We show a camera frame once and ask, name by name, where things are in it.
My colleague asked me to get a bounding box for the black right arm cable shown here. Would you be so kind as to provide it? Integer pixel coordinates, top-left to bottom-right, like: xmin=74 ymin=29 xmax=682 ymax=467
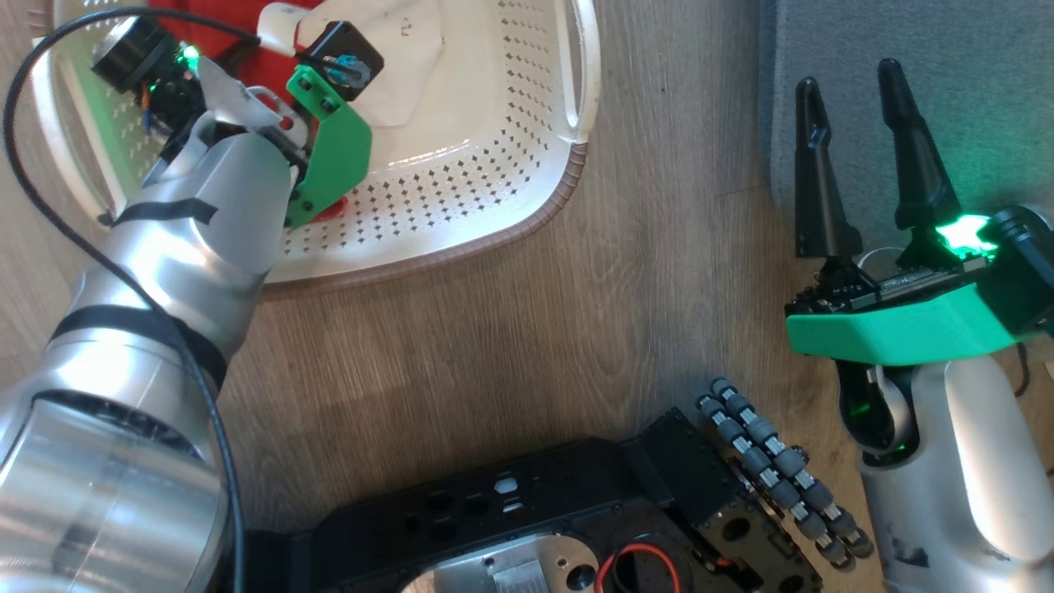
xmin=1013 ymin=339 xmax=1037 ymax=399

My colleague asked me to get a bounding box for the white cloth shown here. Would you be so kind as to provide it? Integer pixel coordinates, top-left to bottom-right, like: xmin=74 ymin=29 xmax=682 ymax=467
xmin=258 ymin=0 xmax=446 ymax=129

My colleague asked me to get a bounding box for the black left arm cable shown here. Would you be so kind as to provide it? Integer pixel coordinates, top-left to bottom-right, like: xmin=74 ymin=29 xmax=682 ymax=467
xmin=2 ymin=7 xmax=264 ymax=593

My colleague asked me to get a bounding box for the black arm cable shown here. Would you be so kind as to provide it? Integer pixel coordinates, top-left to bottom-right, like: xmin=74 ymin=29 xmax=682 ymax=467
xmin=1013 ymin=339 xmax=1037 ymax=399
xmin=2 ymin=7 xmax=264 ymax=593

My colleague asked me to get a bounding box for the grey roller omni wheel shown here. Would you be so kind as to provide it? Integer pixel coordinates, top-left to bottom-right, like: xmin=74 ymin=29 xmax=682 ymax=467
xmin=695 ymin=377 xmax=875 ymax=571

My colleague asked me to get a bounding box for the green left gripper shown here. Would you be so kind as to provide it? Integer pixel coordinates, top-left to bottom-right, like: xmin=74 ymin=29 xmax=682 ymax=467
xmin=89 ymin=15 xmax=374 ymax=231

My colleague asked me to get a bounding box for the white perforated laundry basket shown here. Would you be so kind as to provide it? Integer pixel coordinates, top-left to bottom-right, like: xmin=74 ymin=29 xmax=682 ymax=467
xmin=29 ymin=0 xmax=601 ymax=291

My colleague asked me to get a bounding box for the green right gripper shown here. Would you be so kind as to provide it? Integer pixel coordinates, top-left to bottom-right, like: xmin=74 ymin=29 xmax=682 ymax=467
xmin=784 ymin=58 xmax=1054 ymax=367

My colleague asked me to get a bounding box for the grey fabric sofa module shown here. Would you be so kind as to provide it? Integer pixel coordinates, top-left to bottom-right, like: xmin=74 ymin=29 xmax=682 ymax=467
xmin=758 ymin=0 xmax=1054 ymax=248

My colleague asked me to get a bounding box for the red cloth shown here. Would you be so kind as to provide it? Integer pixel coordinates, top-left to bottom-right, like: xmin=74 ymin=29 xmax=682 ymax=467
xmin=148 ymin=0 xmax=351 ymax=223

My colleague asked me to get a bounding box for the red wire loop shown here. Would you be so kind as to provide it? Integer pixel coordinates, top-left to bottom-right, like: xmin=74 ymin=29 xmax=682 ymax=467
xmin=595 ymin=542 xmax=694 ymax=593

